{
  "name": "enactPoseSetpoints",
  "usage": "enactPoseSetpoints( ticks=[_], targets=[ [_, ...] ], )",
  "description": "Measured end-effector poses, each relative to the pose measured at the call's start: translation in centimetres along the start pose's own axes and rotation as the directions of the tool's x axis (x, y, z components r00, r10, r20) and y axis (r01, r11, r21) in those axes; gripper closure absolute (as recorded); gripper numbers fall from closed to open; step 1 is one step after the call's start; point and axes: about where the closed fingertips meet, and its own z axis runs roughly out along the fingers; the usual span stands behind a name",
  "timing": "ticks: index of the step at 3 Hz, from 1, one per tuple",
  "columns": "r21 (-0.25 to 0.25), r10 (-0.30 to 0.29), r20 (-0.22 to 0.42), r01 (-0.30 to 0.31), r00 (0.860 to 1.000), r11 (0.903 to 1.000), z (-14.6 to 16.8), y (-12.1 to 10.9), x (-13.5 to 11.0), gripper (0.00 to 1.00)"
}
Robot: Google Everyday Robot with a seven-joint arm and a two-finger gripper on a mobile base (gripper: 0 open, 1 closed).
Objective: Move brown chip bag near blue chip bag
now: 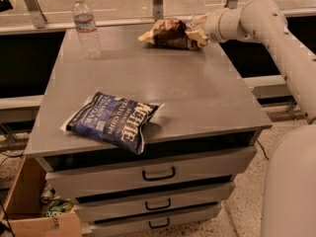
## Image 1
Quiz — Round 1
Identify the grey drawer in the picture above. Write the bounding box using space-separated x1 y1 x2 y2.
91 203 220 237
46 146 257 198
74 180 235 223

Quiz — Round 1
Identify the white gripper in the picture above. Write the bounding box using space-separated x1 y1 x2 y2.
186 8 246 47

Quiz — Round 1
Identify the middle grey drawer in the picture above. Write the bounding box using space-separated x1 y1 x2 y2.
74 180 235 223

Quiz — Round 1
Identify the grey drawer cabinet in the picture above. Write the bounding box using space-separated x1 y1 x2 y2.
23 21 273 237

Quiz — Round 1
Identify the bottom grey drawer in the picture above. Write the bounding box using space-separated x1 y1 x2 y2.
91 203 220 237

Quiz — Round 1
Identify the clear plastic water bottle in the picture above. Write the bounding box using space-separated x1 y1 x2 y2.
72 0 102 59

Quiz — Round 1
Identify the green snack bag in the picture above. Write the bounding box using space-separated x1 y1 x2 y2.
44 199 73 217

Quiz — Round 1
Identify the metal railing frame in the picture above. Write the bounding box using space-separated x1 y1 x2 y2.
0 0 316 35

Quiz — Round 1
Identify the blue kettle chip bag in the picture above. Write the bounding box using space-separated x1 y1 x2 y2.
60 92 161 155

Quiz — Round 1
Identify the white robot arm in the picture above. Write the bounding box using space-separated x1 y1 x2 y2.
189 0 316 237

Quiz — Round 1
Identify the top grey drawer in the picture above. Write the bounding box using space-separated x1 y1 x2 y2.
46 146 257 198

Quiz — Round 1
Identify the cardboard box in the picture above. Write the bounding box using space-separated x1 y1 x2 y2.
1 157 82 237

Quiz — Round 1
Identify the black floor cable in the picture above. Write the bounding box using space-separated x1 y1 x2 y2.
256 139 271 161

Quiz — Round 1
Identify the brown chip bag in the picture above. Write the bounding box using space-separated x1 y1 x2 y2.
138 18 202 51

